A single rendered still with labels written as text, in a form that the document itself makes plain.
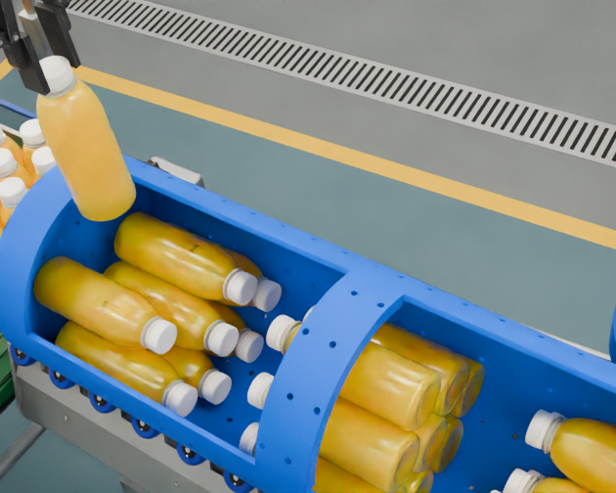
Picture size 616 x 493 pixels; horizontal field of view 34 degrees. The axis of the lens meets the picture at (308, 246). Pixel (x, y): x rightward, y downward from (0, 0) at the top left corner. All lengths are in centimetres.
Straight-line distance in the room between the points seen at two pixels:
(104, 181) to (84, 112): 9
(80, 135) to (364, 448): 43
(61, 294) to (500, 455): 56
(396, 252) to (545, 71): 83
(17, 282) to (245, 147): 189
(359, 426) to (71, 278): 41
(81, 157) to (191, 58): 236
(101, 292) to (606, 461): 60
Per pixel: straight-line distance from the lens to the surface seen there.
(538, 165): 292
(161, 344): 121
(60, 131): 108
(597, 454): 106
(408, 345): 112
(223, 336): 123
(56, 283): 128
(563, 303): 260
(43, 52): 182
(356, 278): 107
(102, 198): 113
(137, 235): 129
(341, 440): 107
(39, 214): 123
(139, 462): 140
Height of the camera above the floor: 205
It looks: 48 degrees down
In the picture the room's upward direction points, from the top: 11 degrees counter-clockwise
